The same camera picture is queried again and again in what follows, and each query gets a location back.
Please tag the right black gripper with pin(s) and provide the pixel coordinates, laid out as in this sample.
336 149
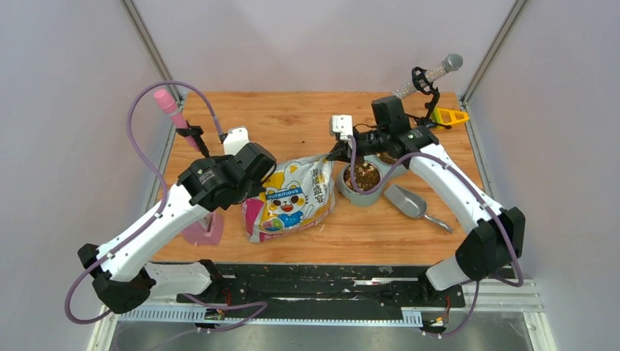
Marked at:
341 151

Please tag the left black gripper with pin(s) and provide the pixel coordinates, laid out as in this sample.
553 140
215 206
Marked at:
255 187

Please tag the pet food bag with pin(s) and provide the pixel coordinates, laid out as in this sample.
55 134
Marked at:
298 195

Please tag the metal scoop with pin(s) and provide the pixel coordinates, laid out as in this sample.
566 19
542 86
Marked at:
412 205

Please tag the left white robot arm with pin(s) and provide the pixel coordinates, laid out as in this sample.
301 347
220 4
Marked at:
124 276

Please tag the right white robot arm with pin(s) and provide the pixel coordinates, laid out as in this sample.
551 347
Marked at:
494 233

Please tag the grey double pet feeder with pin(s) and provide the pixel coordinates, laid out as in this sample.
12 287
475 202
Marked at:
365 199

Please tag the front steel bowl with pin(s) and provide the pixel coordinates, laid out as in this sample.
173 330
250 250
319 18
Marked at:
366 176

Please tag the steel bowl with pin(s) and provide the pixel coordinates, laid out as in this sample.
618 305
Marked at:
366 176
385 159

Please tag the rear steel bowl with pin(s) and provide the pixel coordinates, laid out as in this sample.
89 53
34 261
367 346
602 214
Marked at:
385 159

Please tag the pink block holder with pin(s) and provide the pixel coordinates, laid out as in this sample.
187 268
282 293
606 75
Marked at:
207 231

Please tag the pink microphone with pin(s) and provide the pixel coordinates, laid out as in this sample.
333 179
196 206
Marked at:
168 105

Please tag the yellow plastic triangle toy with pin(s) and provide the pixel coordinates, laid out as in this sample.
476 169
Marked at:
446 118

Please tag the glitter silver microphone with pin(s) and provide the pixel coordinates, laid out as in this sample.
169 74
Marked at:
422 79

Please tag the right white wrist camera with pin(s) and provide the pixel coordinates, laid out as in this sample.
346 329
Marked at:
341 127

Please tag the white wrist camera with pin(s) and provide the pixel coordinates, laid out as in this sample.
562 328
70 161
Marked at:
235 140
341 127

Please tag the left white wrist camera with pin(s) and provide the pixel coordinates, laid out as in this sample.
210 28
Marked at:
235 140

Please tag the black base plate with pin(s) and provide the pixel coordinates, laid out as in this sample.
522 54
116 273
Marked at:
329 292

